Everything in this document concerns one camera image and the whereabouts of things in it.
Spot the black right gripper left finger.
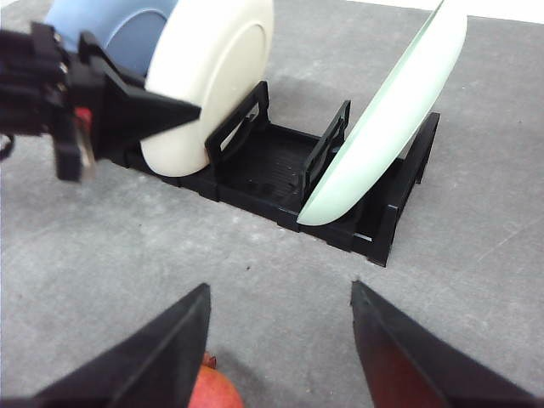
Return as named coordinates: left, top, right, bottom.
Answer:
left=0, top=283, right=212, bottom=408

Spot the white plate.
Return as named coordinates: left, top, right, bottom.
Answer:
left=141, top=0, right=275, bottom=177

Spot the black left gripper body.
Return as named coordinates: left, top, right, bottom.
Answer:
left=0, top=21, right=95, bottom=181

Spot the black dish rack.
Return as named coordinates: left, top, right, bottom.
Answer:
left=112, top=80, right=439, bottom=266

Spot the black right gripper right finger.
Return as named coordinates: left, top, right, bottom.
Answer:
left=350, top=280, right=544, bottom=408

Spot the green plate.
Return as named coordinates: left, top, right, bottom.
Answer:
left=297, top=0, right=468, bottom=226

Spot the blue plate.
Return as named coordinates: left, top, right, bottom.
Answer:
left=46, top=0, right=177, bottom=77

